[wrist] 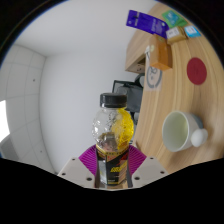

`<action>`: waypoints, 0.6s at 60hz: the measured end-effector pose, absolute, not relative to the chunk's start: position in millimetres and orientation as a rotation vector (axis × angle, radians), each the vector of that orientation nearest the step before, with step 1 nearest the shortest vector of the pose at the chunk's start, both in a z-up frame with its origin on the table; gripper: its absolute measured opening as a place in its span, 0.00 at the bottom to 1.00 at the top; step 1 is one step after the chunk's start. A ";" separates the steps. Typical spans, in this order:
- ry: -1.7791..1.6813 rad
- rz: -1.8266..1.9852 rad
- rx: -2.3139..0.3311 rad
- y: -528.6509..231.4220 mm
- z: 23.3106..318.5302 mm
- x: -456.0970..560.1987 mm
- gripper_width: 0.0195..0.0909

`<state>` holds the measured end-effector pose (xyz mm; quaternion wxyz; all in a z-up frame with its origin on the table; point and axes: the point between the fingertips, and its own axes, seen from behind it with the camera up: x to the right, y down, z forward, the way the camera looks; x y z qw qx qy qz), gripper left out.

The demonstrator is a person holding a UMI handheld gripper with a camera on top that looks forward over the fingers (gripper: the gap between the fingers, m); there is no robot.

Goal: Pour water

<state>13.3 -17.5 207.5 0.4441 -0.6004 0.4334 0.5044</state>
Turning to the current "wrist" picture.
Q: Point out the flat round red coaster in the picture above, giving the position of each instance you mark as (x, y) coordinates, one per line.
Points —
(196, 71)

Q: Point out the small tan box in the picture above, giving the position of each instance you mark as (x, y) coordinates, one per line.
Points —
(175, 35)

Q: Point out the clear bottle with black cap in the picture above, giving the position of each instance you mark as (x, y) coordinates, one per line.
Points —
(111, 166)

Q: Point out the wooden side desk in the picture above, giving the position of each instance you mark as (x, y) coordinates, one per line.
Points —
(135, 55)

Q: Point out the white and grey mug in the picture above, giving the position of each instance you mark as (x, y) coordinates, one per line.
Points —
(176, 131)

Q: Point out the purple standing pouch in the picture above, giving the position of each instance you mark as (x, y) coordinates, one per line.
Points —
(146, 22)

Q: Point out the small blue packet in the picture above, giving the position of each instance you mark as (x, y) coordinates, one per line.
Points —
(192, 31)

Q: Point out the ceiling light panel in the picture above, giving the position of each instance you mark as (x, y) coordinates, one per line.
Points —
(3, 120)

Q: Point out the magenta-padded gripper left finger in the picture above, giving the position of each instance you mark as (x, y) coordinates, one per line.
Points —
(76, 171)

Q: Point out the green flat packet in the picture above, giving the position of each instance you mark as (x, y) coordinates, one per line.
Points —
(173, 17)

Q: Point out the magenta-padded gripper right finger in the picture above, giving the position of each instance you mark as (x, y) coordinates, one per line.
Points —
(149, 170)

